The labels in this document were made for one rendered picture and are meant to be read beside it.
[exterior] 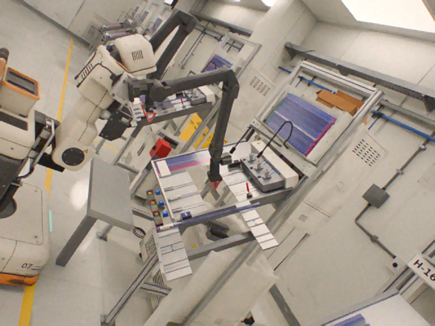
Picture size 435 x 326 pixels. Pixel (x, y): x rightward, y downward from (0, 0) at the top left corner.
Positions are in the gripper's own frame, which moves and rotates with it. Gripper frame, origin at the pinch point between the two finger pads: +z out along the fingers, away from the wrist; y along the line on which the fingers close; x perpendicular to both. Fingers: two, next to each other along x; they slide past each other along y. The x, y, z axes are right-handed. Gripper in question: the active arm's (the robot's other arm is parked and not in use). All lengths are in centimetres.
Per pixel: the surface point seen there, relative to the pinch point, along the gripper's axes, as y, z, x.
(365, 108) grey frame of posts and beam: -24, -49, -77
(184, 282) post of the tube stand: -51, 12, 33
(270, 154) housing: 8.8, -10.3, -40.5
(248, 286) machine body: -22, 69, -16
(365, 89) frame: -14, -56, -82
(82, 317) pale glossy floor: -25, 50, 84
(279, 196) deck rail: -21.1, -0.5, -31.8
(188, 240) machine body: 0.0, 37.4, 18.1
